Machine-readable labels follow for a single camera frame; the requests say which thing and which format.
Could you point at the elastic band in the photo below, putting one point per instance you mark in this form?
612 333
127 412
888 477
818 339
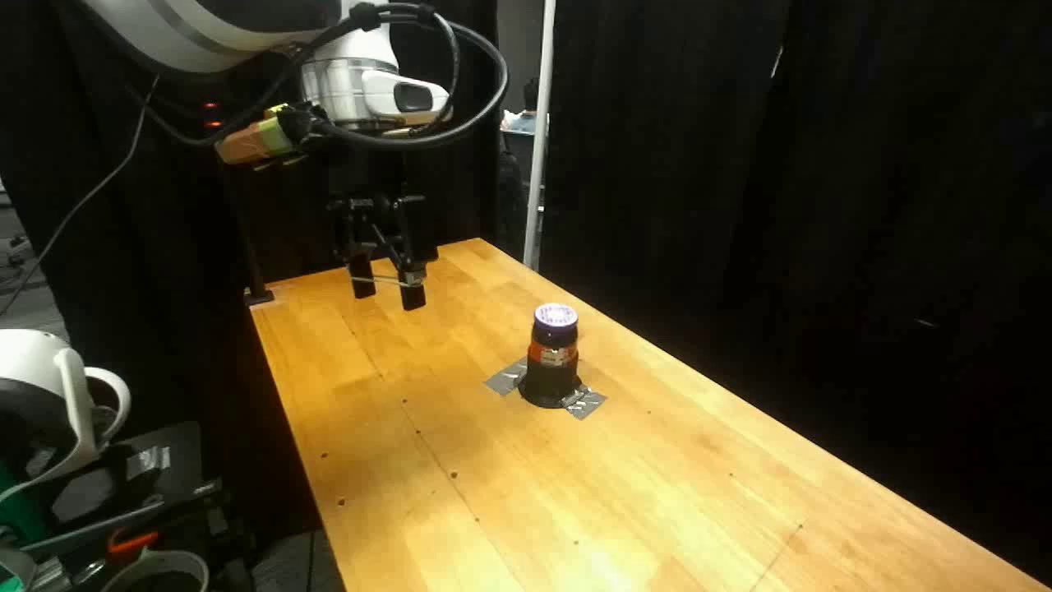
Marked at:
386 281

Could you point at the black case with tape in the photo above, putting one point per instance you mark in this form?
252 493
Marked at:
156 473

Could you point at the white pole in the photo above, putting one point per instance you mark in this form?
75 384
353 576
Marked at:
538 131

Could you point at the white cup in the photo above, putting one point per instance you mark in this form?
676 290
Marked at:
156 571

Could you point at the dark bottle with white lid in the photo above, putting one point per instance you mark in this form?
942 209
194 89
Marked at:
551 362

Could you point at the white headset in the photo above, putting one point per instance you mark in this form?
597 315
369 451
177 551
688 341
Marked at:
49 386

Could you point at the person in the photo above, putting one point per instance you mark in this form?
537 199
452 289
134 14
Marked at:
526 111

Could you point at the black curtain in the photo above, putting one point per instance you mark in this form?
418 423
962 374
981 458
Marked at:
781 205

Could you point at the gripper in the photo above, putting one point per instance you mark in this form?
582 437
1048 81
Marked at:
367 168

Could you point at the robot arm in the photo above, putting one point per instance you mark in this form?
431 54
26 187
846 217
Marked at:
246 29

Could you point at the strip of grey tape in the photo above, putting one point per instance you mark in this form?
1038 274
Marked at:
585 403
506 379

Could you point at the black stand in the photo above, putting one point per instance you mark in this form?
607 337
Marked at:
251 263

